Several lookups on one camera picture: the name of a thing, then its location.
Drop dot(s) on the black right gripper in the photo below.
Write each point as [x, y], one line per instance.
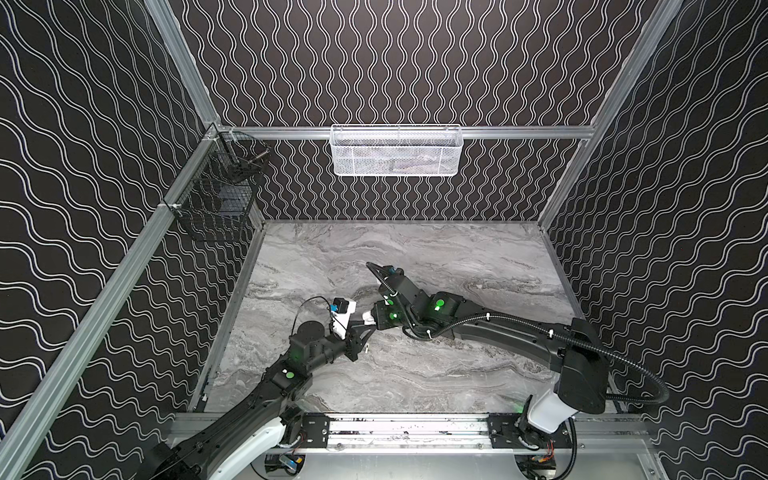
[398, 285]

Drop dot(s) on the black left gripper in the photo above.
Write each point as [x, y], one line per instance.
[363, 334]

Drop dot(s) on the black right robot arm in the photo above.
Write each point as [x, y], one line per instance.
[573, 351]

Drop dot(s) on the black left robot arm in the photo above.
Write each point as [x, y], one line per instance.
[257, 423]

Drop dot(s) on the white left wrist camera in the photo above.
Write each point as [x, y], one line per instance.
[341, 310]

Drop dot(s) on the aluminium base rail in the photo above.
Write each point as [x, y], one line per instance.
[395, 433]

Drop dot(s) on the white wire mesh basket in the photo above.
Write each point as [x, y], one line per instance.
[397, 155]

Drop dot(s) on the black wire basket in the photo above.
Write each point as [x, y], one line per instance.
[216, 205]

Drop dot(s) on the aluminium frame back bar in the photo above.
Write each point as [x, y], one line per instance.
[376, 131]

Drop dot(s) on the aluminium frame post left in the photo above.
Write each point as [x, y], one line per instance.
[103, 122]

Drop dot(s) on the aluminium frame post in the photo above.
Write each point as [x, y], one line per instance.
[103, 122]
[648, 40]

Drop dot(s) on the aluminium frame post right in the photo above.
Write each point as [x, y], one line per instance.
[648, 40]

